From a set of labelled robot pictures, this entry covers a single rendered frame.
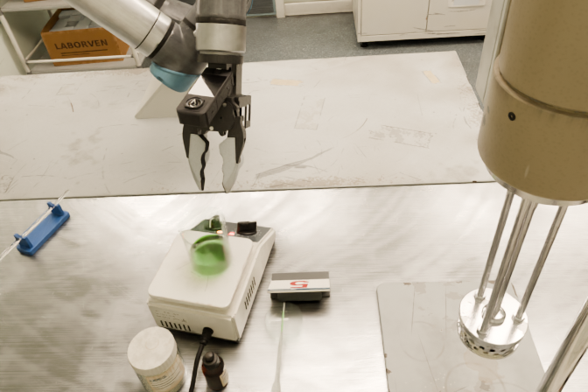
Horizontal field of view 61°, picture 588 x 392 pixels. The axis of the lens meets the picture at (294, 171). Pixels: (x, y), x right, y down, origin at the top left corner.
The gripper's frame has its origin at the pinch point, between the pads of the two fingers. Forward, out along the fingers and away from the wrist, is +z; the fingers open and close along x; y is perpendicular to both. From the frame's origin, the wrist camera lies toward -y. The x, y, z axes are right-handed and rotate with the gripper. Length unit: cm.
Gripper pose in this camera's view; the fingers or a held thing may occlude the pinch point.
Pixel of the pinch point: (213, 185)
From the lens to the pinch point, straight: 79.6
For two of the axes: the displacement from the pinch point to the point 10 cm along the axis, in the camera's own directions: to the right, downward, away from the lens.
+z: -0.5, 9.7, 2.2
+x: -9.7, -1.0, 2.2
